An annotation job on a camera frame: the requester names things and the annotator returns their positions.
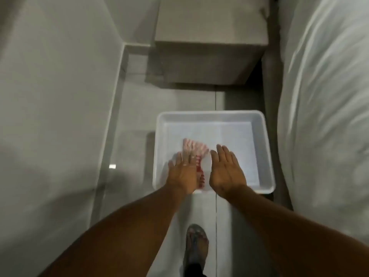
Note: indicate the person's left hand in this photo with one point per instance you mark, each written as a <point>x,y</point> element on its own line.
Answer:
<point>182,177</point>

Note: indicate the person's right forearm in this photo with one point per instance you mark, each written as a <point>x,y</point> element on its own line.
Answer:
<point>288,230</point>

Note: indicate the grey bedside cabinet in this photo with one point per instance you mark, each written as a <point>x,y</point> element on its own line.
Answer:
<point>210,40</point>

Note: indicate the person's left fingers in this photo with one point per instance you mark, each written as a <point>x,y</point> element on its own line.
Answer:
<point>184,160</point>

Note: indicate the grey bed base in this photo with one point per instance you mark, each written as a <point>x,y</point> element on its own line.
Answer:
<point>271,83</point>

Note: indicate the white folded cloth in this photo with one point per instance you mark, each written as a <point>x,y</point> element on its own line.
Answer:
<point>239,141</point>

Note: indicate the person's right thumb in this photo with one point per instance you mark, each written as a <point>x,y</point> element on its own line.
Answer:
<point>214,159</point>

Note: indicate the red white striped cloth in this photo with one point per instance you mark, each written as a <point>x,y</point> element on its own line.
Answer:
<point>196,147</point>

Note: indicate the white plastic tray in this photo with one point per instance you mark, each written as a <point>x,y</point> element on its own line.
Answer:
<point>259,147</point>

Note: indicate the person's sandalled foot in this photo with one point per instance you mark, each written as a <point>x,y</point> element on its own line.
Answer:
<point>196,245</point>

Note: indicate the white bed duvet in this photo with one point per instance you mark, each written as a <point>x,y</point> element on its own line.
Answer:
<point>328,112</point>

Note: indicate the person's left forearm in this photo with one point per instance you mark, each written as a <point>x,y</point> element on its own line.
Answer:
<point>124,233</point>

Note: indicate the person's right hand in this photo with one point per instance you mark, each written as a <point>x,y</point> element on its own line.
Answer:
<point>226,175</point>

